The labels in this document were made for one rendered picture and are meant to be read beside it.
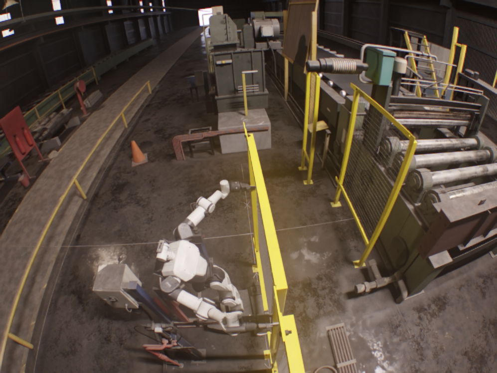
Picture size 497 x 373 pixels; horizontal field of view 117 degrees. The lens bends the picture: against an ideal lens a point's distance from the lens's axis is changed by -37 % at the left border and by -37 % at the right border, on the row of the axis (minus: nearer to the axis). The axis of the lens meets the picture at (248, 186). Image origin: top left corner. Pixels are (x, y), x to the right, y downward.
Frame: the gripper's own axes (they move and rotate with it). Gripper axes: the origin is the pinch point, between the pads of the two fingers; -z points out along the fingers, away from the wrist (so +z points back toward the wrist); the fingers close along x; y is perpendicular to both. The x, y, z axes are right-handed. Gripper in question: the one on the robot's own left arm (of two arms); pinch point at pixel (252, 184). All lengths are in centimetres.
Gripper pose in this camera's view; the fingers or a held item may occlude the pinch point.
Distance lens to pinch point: 203.5
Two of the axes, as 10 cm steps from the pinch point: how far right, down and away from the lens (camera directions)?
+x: -1.0, -6.5, 7.5
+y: 0.6, 7.5, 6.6
